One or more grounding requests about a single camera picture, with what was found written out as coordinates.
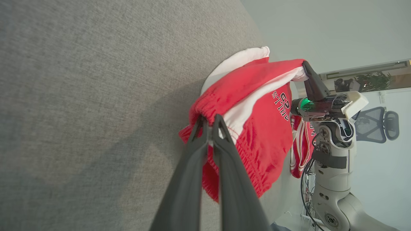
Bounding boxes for grey mesh office chair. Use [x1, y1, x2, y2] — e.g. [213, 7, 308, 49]
[353, 106, 400, 143]

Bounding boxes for red and white jersey shirt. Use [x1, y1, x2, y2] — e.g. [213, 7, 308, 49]
[289, 115, 318, 179]

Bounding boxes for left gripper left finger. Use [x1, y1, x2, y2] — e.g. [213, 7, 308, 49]
[149, 115, 210, 231]

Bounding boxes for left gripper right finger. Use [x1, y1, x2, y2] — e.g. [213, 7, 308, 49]
[211, 114, 271, 231]

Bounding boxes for white wall shelf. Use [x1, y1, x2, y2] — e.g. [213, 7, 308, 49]
[319, 59, 411, 81]

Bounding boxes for right arm teal-plug cable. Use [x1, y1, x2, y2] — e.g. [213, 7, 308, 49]
[300, 157, 325, 231]

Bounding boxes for red shorts with white stripe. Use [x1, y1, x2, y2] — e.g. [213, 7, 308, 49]
[178, 46, 311, 203]

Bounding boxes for dark grey equipment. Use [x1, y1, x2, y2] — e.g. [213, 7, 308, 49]
[334, 78, 360, 93]

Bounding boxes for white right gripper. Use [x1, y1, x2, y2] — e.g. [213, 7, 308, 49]
[290, 61, 369, 121]

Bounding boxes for green potted plant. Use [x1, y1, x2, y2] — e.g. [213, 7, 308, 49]
[354, 71, 395, 93]

